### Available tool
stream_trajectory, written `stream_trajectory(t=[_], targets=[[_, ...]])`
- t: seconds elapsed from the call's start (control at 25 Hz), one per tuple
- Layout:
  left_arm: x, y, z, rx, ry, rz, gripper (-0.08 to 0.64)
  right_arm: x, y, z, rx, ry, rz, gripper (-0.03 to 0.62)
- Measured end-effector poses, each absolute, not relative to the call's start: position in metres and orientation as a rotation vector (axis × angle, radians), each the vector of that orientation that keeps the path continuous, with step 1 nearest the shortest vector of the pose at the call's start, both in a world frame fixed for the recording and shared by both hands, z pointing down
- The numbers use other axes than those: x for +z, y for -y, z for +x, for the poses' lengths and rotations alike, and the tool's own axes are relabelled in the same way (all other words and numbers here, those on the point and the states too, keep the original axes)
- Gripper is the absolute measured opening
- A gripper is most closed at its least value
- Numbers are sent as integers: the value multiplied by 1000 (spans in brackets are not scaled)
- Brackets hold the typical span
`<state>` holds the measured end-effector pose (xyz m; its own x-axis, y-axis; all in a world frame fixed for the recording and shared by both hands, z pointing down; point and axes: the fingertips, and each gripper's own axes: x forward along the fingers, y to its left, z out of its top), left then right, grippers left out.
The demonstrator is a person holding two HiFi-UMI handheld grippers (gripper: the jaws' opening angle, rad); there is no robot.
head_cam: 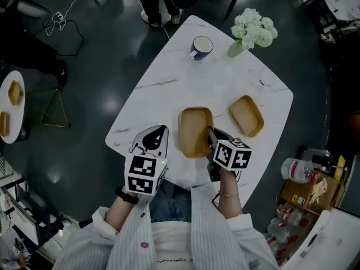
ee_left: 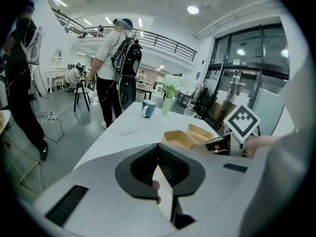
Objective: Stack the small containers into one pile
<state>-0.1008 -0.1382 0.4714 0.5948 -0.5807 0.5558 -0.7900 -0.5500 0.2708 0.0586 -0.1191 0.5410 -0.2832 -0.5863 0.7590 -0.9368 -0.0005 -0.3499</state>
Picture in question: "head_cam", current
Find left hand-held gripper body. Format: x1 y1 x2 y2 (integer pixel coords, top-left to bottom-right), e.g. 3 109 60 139
124 124 170 197

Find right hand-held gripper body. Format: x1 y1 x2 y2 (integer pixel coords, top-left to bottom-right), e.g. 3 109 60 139
206 127 253 182

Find person's right forearm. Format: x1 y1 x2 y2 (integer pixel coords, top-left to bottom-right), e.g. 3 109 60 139
218 169 244 219

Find person's left forearm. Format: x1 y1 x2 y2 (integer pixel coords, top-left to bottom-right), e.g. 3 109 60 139
105 188 141 232

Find pile of plastic bottles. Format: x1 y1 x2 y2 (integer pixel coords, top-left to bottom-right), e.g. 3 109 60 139
265 202 311 266

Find black wristband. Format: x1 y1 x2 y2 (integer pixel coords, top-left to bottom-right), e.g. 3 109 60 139
114 186 140 205

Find blue jeans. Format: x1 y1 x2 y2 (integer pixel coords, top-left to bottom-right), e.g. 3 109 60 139
148 183 192 223

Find clear plastic bottle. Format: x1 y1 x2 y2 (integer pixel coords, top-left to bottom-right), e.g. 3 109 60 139
281 157 314 183

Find white t-shirt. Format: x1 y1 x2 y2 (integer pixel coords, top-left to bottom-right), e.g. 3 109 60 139
150 220 195 270

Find clear glass jug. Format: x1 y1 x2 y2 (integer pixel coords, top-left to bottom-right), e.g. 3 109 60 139
250 67 277 92

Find striped shirt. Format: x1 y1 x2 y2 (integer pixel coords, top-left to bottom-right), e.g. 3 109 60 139
52 178 280 270

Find cardboard box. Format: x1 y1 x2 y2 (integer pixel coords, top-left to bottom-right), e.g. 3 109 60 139
280 169 345 216

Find green vase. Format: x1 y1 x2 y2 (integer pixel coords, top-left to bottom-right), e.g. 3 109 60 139
227 39 244 58

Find blue mug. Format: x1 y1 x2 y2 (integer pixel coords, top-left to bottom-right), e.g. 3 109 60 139
187 35 214 61

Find white flower bouquet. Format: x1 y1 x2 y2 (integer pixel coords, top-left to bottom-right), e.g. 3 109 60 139
230 7 278 51

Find black chair leg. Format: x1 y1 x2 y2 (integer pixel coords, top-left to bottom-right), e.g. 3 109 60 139
223 0 247 21

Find gold wire table frame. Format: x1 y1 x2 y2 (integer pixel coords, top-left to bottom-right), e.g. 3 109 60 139
24 87 71 129

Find black cable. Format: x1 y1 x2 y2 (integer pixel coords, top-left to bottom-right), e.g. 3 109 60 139
42 15 85 57

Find white cable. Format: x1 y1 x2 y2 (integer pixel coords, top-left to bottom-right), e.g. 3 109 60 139
44 0 92 37

